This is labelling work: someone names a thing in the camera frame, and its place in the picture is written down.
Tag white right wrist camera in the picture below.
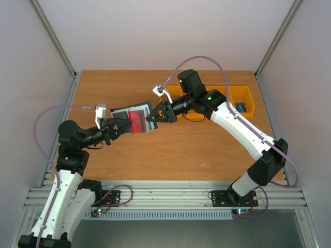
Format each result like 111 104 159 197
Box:
152 83 173 104

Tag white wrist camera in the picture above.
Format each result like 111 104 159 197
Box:
95 104 107 129
152 83 173 104

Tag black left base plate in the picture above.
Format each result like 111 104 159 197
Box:
98 190 121 207

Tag aluminium frame post left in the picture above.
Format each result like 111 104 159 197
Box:
28 0 77 79

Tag black leather card holder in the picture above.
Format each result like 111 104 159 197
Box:
110 101 158 134

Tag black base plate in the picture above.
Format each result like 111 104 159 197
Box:
98 190 121 207
207 190 259 207

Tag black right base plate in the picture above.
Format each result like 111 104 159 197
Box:
207 190 259 207

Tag blue card in bin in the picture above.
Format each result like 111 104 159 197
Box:
235 102 247 113

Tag aluminium frame post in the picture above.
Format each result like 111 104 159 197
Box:
254 0 304 79
28 0 77 79

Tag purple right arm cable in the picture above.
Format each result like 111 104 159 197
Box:
161 55 300 188

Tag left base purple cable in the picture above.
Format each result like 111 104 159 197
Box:
89 184 134 207

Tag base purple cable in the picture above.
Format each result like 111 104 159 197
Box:
232 185 269 219
89 184 134 207

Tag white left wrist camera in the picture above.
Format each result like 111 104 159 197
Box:
95 104 107 129

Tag aluminium frame post right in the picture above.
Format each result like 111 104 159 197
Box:
254 0 304 79

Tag grey slotted cable duct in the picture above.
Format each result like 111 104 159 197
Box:
82 209 233 221

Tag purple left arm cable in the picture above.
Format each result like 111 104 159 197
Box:
32 105 96 248

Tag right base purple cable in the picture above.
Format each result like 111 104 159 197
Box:
232 185 269 219

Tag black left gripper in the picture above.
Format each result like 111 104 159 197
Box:
78 117 132 149

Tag aluminium rail base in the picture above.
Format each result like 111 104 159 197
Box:
23 179 308 210

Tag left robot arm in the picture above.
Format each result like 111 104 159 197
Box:
18 118 131 247

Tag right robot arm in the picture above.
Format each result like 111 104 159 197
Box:
146 69 288 206

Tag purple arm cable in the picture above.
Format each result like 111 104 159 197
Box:
32 105 96 248
161 55 300 188

